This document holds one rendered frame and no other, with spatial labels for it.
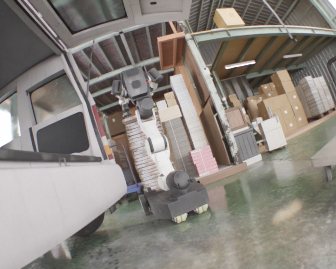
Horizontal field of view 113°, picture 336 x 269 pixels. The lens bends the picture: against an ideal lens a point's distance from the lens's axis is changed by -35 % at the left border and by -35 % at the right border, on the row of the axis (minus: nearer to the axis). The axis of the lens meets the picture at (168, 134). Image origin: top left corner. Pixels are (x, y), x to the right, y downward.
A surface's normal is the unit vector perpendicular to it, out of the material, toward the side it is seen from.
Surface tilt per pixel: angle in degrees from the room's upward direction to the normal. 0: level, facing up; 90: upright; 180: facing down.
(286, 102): 90
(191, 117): 90
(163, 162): 67
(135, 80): 103
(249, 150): 90
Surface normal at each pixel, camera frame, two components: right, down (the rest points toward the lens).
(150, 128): 0.10, -0.60
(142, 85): 0.08, 0.06
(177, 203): 0.25, -0.22
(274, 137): -0.39, -0.01
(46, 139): -0.02, -0.14
